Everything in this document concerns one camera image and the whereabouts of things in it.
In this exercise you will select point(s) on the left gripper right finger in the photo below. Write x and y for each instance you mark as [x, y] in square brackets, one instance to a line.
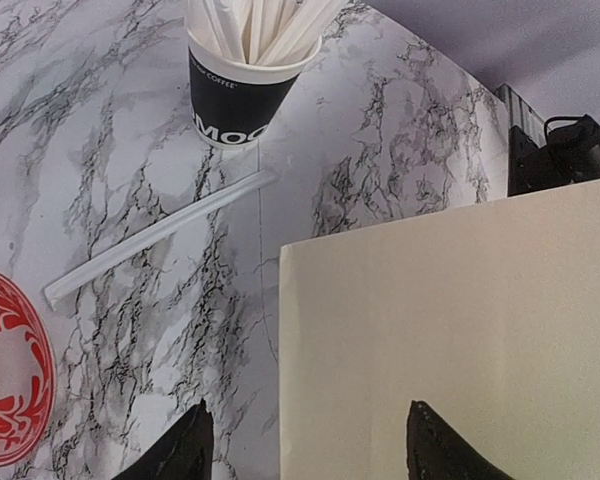
[436, 451]

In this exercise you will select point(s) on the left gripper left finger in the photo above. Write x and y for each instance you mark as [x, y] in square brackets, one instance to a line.
[185, 451]

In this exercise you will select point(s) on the beige paper bag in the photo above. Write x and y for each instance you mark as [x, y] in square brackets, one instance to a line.
[489, 313]

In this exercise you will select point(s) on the red floral small bowl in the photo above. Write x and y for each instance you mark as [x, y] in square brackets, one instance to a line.
[27, 375]

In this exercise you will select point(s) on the loose white wrapped straw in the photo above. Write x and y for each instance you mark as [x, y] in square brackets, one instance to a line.
[146, 238]

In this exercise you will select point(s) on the black cup holding straws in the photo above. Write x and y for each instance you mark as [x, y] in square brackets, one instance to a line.
[232, 104]

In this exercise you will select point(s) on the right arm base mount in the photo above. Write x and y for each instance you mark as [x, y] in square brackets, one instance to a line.
[547, 154]

